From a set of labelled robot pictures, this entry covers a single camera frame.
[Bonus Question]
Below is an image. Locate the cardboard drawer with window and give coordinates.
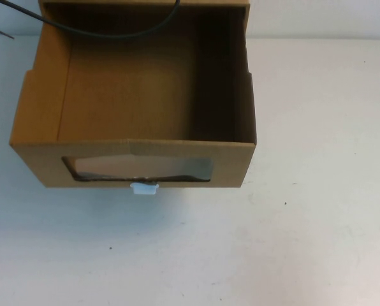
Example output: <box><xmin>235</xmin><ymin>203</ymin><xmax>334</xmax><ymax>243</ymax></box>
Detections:
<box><xmin>8</xmin><ymin>1</ymin><xmax>258</xmax><ymax>189</ymax></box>

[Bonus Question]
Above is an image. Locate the cardboard box shell with creased-window drawer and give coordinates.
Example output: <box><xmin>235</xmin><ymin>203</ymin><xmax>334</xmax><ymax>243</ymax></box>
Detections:
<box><xmin>38</xmin><ymin>0</ymin><xmax>252</xmax><ymax>75</ymax></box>

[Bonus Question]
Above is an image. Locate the white handle under window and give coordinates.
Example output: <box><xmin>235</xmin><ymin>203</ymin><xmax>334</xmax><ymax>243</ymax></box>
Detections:
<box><xmin>129</xmin><ymin>182</ymin><xmax>161</xmax><ymax>196</ymax></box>

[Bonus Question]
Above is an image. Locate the thick black cable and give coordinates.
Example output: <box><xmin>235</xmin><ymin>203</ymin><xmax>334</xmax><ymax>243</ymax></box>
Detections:
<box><xmin>0</xmin><ymin>0</ymin><xmax>182</xmax><ymax>41</ymax></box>

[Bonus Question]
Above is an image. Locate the thin dark cable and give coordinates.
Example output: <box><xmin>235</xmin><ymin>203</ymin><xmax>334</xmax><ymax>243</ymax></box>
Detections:
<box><xmin>0</xmin><ymin>24</ymin><xmax>15</xmax><ymax>40</ymax></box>

